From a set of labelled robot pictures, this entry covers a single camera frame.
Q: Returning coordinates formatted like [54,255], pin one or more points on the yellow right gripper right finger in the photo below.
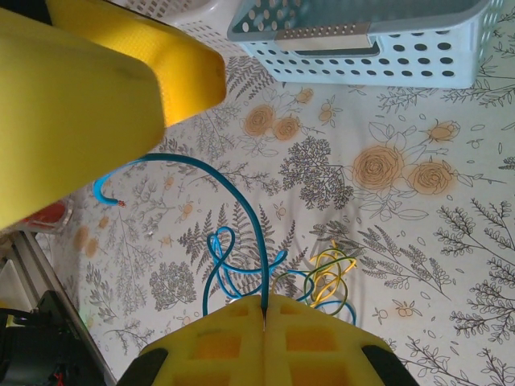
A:
[314,350]

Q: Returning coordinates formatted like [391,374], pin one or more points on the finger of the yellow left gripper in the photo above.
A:
[181,72]
[60,112]

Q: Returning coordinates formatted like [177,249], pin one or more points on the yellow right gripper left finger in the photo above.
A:
[217,350]

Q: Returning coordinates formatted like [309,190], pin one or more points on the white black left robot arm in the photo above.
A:
[32,346]

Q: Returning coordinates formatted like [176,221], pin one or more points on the white plastic basket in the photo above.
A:
[217,10]

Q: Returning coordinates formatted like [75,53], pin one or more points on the red item in clear cup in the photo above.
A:
[48,213]

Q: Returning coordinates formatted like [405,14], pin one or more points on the floral tablecloth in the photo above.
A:
[402,241]

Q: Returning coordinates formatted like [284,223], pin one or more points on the light blue plastic basket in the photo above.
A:
[434,54]

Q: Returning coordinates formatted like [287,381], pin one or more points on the aluminium frame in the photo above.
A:
[40,273]

